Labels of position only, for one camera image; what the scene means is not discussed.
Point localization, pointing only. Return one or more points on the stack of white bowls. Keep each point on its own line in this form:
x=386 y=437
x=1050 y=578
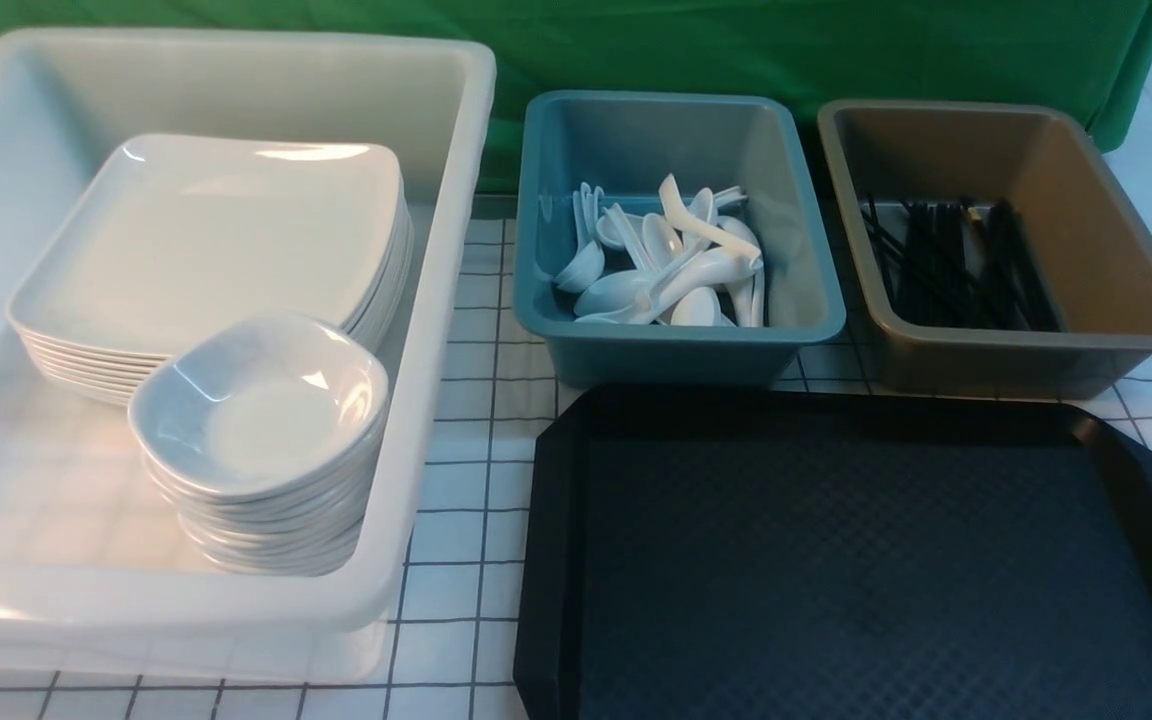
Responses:
x=264 y=439

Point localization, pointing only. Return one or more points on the white soup spoon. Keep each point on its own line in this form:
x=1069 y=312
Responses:
x=681 y=219

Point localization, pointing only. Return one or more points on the stack of white plates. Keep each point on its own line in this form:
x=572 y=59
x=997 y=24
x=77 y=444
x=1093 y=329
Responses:
x=113 y=378

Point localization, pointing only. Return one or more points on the pile of black chopsticks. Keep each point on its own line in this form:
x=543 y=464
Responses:
x=964 y=264

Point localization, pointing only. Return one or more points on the teal plastic bin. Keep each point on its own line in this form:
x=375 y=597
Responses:
x=626 y=143

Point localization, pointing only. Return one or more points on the brown plastic bin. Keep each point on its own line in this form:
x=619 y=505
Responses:
x=1090 y=242

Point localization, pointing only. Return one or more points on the large white plastic tub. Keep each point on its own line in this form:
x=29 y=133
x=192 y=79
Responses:
x=96 y=575

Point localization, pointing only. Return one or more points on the green cloth backdrop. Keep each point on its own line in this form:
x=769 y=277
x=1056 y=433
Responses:
x=1089 y=59

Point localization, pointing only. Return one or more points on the white square rice plate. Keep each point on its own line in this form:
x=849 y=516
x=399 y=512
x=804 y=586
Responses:
x=179 y=236

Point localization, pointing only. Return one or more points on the black serving tray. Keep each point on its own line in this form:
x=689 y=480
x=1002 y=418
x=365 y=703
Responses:
x=722 y=553

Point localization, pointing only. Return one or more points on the pile of white spoons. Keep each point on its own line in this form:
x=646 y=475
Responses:
x=632 y=269

